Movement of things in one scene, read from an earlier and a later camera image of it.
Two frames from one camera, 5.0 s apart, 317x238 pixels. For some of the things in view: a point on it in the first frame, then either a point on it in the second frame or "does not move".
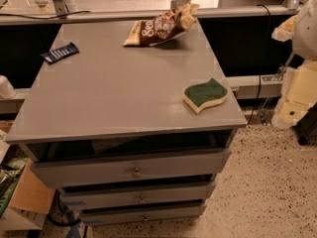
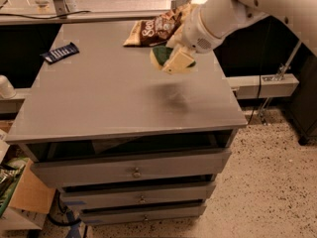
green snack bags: (10, 172) does not move
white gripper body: (306, 34) to (194, 34)
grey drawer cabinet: (129, 134) does not move
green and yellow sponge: (205, 95) to (160, 54)
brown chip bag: (161, 28) does not move
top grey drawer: (81, 172) does not move
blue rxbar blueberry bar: (59, 53) does not move
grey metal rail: (247, 86) does not move
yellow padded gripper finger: (285, 31) to (177, 39)
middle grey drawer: (101, 197) does not move
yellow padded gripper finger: (299, 93) to (178, 60)
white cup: (7, 90) does not move
